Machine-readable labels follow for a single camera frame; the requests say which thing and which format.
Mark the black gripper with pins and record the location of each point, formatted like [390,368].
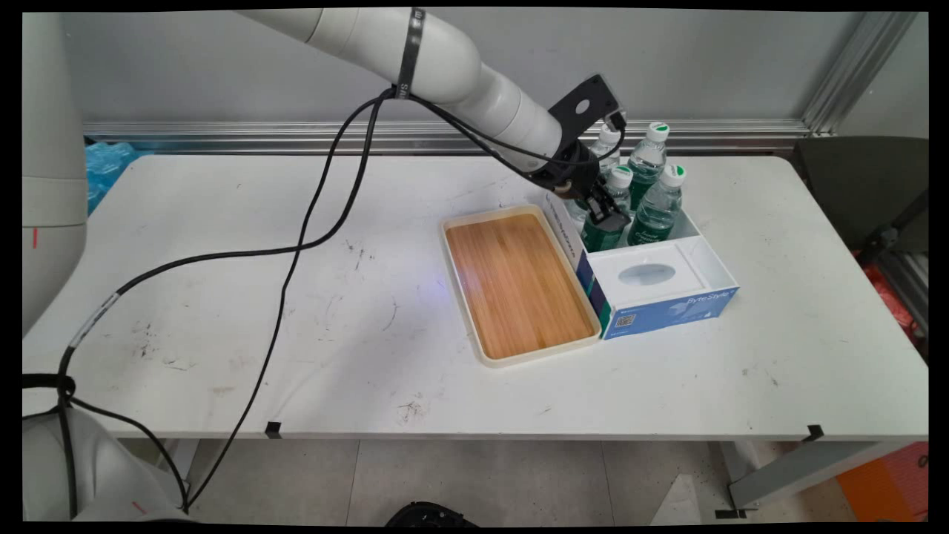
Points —
[574,170]

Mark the green label water bottle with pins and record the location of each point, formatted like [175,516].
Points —
[656,215]
[646,159]
[602,237]
[609,141]

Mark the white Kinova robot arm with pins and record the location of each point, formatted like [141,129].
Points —
[445,67]

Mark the cream tray with wooden bottom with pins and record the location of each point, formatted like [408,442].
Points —
[519,289]

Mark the white box with blue print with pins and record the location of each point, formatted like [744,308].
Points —
[667,315]

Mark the red orange bag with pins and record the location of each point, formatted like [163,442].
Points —
[890,297]

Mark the black tape piece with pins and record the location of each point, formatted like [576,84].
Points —
[273,429]
[815,432]

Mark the black round object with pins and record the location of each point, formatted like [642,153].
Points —
[430,516]

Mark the orange panel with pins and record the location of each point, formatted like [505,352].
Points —
[886,486]

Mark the plain white table leg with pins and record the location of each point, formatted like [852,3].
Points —
[202,467]

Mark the blue plastic bottle packaging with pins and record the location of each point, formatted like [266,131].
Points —
[107,174]

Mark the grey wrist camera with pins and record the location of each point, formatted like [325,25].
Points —
[616,119]

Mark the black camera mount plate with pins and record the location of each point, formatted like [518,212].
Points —
[574,111]

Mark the slanted aluminium frame post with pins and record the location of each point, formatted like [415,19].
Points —
[860,70]

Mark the horizontal aluminium frame rail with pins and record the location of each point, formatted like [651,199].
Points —
[259,137]

